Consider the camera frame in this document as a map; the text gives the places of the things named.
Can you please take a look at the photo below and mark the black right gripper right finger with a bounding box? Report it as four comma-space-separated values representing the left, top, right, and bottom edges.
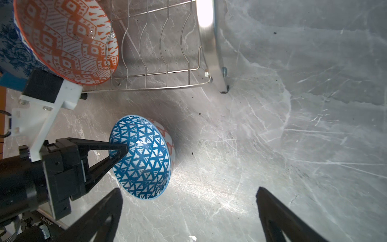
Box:
256, 187, 327, 242

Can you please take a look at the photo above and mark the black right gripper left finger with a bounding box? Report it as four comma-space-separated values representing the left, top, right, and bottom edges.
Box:
55, 188, 123, 242

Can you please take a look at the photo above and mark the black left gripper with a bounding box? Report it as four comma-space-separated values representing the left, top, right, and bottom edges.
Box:
18, 138, 129, 221

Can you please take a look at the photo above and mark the dark blue patterned bowl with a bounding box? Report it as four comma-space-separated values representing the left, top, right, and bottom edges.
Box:
109, 115, 176, 200

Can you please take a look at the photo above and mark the red patterned ceramic bowl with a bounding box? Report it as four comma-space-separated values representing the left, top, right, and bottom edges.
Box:
13, 1, 119, 86

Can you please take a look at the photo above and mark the blue white floral bowl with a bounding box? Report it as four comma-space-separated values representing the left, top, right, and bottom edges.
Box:
1, 1, 47, 79

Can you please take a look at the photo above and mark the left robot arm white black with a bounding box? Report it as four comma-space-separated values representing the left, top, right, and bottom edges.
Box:
1, 138, 129, 242

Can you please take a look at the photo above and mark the steel two-tier dish rack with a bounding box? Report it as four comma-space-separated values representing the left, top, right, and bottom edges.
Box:
84, 1, 229, 94

